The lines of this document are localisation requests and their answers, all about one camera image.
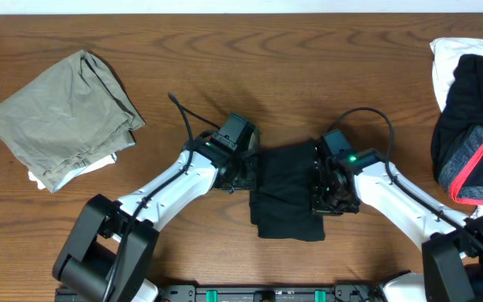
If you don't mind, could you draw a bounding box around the white garment under olive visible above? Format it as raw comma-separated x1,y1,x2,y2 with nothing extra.
28,153,117,191

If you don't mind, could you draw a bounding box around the black cable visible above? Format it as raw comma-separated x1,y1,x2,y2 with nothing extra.
101,92,221,302
327,107,483,278

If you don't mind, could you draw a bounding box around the black Sydrogen polo shirt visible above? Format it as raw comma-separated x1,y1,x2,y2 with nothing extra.
249,141,325,242

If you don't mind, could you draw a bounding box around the right black cable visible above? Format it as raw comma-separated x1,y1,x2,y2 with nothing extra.
327,107,483,278

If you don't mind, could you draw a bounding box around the folded olive green garment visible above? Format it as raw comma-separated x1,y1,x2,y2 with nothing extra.
0,50,145,193

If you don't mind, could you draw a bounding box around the black grey red garment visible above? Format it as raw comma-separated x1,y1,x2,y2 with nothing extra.
431,55,483,206

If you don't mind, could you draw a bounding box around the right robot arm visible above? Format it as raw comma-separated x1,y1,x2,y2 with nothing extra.
311,141,483,301

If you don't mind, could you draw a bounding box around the left black cable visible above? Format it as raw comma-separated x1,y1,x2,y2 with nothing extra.
101,92,221,302

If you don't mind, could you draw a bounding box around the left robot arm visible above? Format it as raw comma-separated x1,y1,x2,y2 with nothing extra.
52,123,258,301

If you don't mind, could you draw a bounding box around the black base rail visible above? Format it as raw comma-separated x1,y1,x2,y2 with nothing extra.
55,284,387,302

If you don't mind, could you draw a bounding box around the white garment on right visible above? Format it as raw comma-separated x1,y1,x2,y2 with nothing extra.
430,38,483,216

